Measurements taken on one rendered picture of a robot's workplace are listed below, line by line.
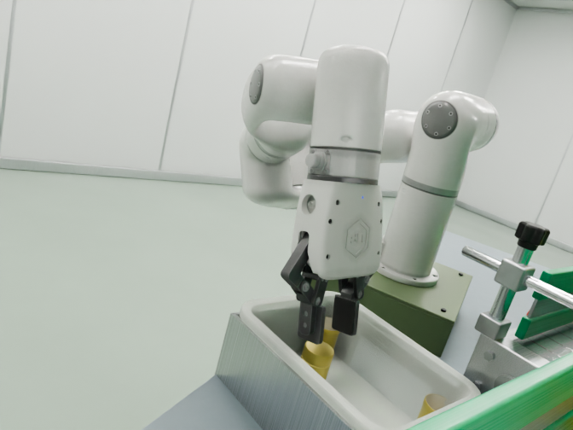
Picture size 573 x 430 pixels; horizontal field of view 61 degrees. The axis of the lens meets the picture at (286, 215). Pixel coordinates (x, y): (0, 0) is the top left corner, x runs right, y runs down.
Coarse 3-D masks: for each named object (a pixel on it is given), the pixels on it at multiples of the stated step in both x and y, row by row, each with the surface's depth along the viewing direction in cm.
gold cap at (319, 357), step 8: (304, 344) 54; (312, 344) 54; (320, 344) 54; (304, 352) 53; (312, 352) 52; (320, 352) 53; (328, 352) 53; (304, 360) 53; (312, 360) 52; (320, 360) 52; (328, 360) 53; (312, 368) 53; (320, 368) 53; (328, 368) 53
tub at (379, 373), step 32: (256, 320) 50; (288, 320) 58; (288, 352) 46; (352, 352) 60; (384, 352) 57; (416, 352) 54; (320, 384) 42; (352, 384) 57; (384, 384) 56; (416, 384) 53; (448, 384) 51; (352, 416) 40; (384, 416) 52; (416, 416) 53
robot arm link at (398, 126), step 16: (400, 112) 82; (416, 112) 88; (496, 112) 82; (384, 128) 81; (400, 128) 80; (496, 128) 82; (384, 144) 82; (400, 144) 81; (384, 160) 85; (400, 160) 85
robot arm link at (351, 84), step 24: (336, 48) 48; (360, 48) 47; (336, 72) 48; (360, 72) 47; (384, 72) 48; (336, 96) 48; (360, 96) 47; (384, 96) 49; (312, 120) 51; (336, 120) 48; (360, 120) 47; (384, 120) 50; (312, 144) 50; (336, 144) 48; (360, 144) 48
